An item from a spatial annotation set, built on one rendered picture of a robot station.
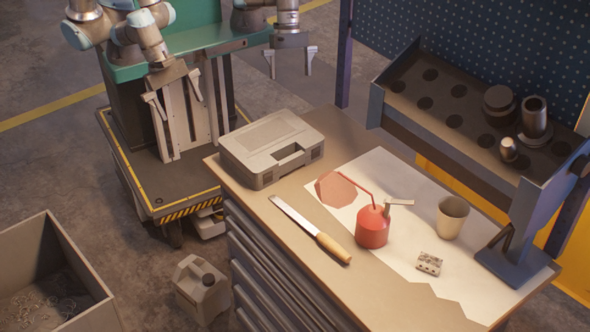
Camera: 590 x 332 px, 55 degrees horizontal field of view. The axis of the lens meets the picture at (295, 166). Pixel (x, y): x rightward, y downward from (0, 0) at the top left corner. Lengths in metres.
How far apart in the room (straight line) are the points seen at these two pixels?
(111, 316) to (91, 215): 1.12
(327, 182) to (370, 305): 0.39
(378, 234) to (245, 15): 1.17
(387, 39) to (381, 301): 0.73
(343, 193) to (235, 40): 0.93
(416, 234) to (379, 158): 0.31
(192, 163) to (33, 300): 0.90
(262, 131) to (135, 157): 1.19
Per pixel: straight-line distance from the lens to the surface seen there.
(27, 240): 2.32
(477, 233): 1.56
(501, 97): 1.30
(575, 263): 2.50
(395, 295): 1.38
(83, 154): 3.41
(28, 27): 4.92
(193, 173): 2.63
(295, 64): 3.99
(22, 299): 2.42
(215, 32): 2.31
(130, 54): 2.14
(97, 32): 2.03
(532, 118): 1.24
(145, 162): 2.74
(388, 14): 1.61
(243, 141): 1.66
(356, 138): 1.78
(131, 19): 1.79
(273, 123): 1.72
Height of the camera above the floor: 2.05
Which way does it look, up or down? 41 degrees down
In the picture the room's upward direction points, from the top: straight up
